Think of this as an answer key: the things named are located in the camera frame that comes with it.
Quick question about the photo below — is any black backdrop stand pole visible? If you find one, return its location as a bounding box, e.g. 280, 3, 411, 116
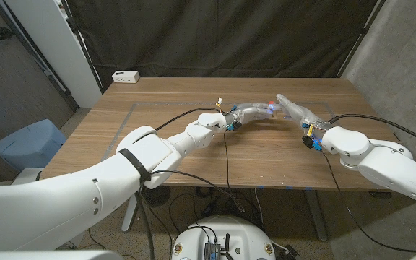
60, 0, 104, 93
336, 0, 388, 79

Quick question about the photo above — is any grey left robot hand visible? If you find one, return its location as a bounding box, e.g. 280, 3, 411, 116
225, 102, 277, 132

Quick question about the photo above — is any black backdrop curtain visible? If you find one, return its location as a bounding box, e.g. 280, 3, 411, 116
65, 0, 386, 91

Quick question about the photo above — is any black floor cable bundle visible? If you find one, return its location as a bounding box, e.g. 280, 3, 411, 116
168, 186, 267, 232

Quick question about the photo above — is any white floor cable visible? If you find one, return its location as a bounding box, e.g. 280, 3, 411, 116
253, 188, 265, 227

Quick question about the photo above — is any large wooden panel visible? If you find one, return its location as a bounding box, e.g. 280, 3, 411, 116
101, 101, 382, 191

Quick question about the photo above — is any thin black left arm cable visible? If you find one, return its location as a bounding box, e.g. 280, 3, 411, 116
134, 129, 246, 260

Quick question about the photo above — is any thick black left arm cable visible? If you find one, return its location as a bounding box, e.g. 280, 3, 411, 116
155, 108, 220, 131

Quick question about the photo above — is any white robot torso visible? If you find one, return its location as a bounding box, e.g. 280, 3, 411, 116
171, 215, 277, 260

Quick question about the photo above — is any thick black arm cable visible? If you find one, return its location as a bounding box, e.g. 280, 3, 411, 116
329, 113, 416, 151
155, 108, 220, 131

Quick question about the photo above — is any round black fan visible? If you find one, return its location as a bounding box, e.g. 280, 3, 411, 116
142, 185, 171, 208

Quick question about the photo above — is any grey table leg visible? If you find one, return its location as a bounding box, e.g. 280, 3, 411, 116
304, 189, 329, 242

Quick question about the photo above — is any white table leg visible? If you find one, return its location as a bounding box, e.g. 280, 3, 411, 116
121, 191, 144, 233

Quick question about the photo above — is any white power strip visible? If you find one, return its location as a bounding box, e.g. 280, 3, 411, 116
111, 70, 141, 84

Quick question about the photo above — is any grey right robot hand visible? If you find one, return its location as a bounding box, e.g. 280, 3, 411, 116
267, 93, 339, 152

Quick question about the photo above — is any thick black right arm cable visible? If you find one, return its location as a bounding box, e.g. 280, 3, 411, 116
329, 113, 416, 151

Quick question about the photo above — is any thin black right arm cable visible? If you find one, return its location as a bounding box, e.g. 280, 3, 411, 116
320, 149, 416, 254

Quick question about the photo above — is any blue plastic bin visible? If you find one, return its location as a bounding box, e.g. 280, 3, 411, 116
0, 119, 67, 173

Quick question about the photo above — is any grey electronics box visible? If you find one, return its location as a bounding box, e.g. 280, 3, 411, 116
203, 242, 222, 260

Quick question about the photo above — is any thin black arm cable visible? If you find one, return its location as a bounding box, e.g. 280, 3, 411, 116
320, 149, 416, 254
134, 129, 246, 260

